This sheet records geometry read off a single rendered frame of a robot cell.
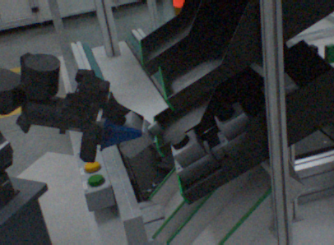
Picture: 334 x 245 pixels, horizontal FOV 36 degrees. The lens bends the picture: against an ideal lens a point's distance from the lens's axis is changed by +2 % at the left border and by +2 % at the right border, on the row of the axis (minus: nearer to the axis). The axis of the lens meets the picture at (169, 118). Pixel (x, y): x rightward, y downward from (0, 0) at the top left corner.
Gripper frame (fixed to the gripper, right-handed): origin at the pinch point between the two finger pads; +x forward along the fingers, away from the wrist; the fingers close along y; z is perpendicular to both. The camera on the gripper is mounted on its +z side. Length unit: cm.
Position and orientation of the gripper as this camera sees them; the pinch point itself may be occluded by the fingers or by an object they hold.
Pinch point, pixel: (124, 123)
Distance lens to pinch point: 94.1
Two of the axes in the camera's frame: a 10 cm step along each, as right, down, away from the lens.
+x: 9.8, 1.6, 1.0
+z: 1.9, -8.0, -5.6
